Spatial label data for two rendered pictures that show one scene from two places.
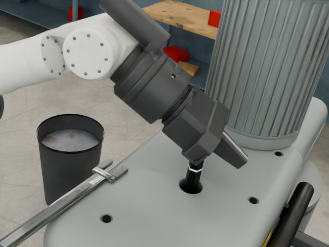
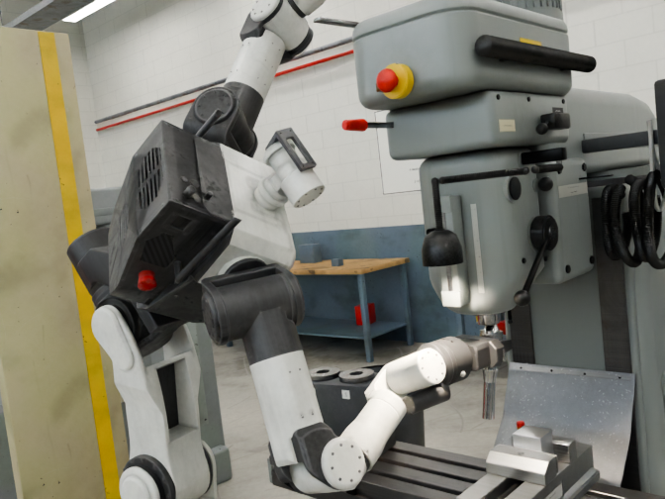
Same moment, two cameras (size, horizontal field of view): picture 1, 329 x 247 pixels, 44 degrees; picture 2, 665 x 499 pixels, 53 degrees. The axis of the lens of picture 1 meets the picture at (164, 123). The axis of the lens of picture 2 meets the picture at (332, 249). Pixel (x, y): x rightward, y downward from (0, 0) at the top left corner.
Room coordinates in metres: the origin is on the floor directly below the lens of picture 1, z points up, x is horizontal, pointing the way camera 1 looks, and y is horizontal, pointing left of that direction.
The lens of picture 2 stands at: (-0.88, -0.15, 1.58)
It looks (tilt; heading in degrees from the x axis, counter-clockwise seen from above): 5 degrees down; 16
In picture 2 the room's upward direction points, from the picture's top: 7 degrees counter-clockwise
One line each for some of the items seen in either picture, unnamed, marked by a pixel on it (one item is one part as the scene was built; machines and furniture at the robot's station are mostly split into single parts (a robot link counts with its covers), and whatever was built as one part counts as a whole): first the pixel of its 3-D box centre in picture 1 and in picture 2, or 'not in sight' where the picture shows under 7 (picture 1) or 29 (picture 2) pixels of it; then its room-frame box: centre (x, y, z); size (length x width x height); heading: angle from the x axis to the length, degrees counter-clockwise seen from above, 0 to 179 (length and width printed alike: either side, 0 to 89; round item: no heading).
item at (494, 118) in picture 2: not in sight; (480, 127); (0.52, -0.08, 1.68); 0.34 x 0.24 x 0.10; 154
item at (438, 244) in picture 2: not in sight; (441, 246); (0.29, 0.00, 1.46); 0.07 x 0.07 x 0.06
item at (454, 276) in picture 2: not in sight; (451, 250); (0.39, -0.01, 1.45); 0.04 x 0.04 x 0.21; 64
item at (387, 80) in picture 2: not in sight; (388, 80); (0.26, 0.06, 1.76); 0.04 x 0.03 x 0.04; 64
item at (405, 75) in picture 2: not in sight; (396, 81); (0.28, 0.05, 1.76); 0.06 x 0.02 x 0.06; 64
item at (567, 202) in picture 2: not in sight; (523, 221); (0.66, -0.14, 1.47); 0.24 x 0.19 x 0.26; 64
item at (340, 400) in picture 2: not in sight; (343, 410); (0.70, 0.34, 1.03); 0.22 x 0.12 x 0.20; 74
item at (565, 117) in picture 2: not in sight; (548, 124); (0.48, -0.21, 1.66); 0.12 x 0.04 x 0.04; 154
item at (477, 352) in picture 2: not in sight; (461, 357); (0.41, 0.00, 1.23); 0.13 x 0.12 x 0.10; 54
